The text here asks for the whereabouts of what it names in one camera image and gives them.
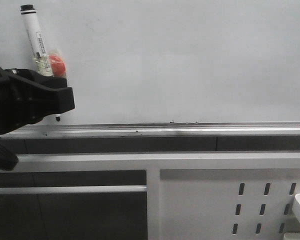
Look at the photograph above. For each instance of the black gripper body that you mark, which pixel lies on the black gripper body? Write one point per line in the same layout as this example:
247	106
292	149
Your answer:
0	105

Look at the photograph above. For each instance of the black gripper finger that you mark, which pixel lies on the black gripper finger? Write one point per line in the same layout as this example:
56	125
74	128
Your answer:
36	96

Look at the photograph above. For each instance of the red round magnet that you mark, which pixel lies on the red round magnet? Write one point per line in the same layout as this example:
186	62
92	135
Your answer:
57	63

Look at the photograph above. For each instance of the white whiteboard marker pen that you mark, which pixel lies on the white whiteboard marker pen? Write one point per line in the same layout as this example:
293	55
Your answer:
35	37

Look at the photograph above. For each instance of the large white whiteboard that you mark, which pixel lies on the large white whiteboard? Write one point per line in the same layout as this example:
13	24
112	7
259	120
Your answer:
174	67

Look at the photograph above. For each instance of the white metal whiteboard stand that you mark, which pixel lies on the white metal whiteboard stand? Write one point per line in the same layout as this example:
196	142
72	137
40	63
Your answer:
154	196

